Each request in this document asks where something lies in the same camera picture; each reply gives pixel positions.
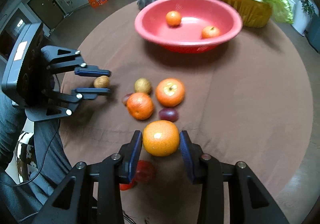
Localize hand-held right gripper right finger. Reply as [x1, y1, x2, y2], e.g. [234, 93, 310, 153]
[179, 131, 290, 224]

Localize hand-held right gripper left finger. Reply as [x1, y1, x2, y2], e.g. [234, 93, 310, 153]
[15, 130, 143, 224]

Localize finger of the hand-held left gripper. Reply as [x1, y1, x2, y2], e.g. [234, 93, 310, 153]
[45, 88, 112, 119]
[41, 46, 111, 76]

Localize brown kiwi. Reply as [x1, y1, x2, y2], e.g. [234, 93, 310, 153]
[94, 76, 110, 89]
[134, 78, 152, 95]

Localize large orange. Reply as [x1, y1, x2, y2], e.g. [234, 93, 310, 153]
[143, 120, 180, 157]

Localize medium orange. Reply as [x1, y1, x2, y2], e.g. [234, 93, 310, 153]
[126, 93, 154, 121]

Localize orange persimmon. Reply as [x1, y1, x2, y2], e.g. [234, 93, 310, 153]
[155, 78, 186, 108]

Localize small orange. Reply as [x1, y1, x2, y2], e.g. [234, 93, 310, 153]
[166, 11, 182, 27]
[201, 26, 220, 39]

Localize red plastic basin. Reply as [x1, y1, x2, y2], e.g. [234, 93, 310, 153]
[134, 0, 243, 53]

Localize person's grey trousers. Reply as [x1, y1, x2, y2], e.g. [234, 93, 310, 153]
[0, 92, 75, 224]

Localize dark wooden door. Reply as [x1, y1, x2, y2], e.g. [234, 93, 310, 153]
[27, 0, 65, 30]

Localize cow print cushion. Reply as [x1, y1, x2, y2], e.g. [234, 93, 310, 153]
[15, 130, 38, 184]

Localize broad-leaf plant in blue pot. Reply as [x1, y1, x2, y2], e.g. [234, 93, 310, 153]
[309, 13, 320, 52]

